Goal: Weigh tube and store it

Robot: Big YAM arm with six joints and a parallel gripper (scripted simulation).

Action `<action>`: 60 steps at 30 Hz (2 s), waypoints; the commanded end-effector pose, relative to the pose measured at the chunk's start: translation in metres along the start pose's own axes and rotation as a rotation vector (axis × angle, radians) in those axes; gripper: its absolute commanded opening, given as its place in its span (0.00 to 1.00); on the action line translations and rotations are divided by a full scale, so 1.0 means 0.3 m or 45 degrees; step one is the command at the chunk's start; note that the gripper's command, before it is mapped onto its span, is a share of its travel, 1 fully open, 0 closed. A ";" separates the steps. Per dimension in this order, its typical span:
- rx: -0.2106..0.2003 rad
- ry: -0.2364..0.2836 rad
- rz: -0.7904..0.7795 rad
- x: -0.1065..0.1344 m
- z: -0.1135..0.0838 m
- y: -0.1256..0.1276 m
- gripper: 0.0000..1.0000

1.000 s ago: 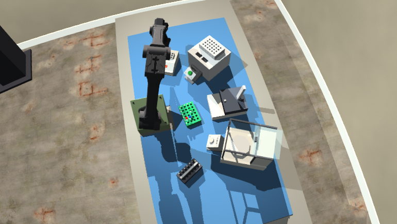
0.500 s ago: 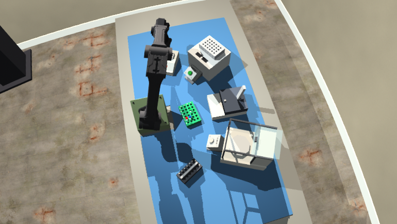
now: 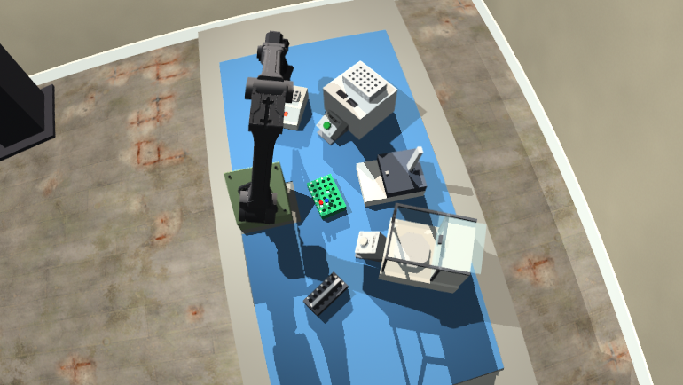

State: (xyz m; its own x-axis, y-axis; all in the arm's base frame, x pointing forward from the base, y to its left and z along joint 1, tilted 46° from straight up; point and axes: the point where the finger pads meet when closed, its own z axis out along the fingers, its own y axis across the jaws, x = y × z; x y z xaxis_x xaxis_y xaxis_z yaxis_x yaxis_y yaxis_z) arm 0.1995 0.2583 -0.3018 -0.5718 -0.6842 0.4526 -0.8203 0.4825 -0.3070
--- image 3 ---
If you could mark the green tube rack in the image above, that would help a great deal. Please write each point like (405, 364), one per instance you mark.
(318, 192)

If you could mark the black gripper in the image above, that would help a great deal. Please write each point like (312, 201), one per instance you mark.
(287, 75)

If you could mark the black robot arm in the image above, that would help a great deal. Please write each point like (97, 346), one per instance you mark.
(265, 123)

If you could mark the blue bench mat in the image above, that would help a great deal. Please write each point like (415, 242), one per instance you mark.
(376, 332)

